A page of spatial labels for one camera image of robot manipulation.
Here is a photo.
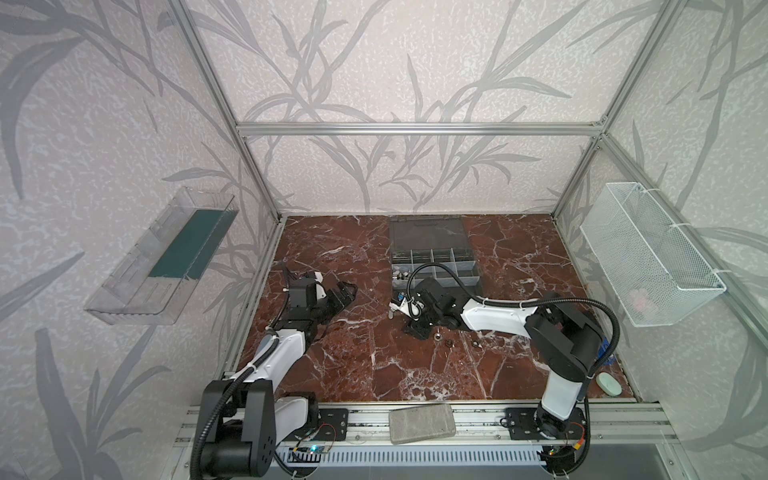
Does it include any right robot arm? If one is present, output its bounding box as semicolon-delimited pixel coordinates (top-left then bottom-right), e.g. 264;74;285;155
389;278;621;439

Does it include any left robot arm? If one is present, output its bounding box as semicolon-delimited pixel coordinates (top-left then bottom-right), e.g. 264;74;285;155
189;272;358;479

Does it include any clear compartment organizer box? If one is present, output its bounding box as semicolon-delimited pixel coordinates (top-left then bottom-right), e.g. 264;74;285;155
389;215;483;298

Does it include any grey stone block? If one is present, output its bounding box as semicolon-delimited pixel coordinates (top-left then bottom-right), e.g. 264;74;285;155
389;403;457;445

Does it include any green mat on shelf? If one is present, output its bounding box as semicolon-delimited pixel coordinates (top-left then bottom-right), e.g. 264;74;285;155
149;209;237;280

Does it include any white ventilation grille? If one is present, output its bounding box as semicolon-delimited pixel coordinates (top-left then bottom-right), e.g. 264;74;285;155
277;445;544;467

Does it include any blue stapler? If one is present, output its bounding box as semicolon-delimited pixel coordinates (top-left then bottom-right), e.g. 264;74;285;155
598;339;617;367

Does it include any pale green soap bar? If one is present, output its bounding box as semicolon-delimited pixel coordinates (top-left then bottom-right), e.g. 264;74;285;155
596;372;623;397

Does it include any pink object in basket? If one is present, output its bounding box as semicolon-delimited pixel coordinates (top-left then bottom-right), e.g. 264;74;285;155
628;288;658;318

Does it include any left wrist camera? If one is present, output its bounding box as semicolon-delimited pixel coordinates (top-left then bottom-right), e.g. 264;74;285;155
301;271;326;298

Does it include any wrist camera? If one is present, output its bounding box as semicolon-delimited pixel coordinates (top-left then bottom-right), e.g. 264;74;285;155
389;295;422;319
301;271;326;298

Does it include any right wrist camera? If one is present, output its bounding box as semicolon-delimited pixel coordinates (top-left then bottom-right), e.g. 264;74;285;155
389;295;422;319

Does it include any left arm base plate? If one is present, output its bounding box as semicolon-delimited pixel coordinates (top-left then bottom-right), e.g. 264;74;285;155
302;408;350;442

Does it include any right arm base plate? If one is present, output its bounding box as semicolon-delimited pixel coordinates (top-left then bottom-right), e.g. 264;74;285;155
500;407;552;441

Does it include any clear acrylic wall shelf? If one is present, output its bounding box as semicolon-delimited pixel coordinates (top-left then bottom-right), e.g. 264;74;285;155
84;187;239;326

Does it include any white wire mesh basket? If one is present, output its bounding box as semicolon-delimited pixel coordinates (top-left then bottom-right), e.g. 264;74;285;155
580;182;727;328

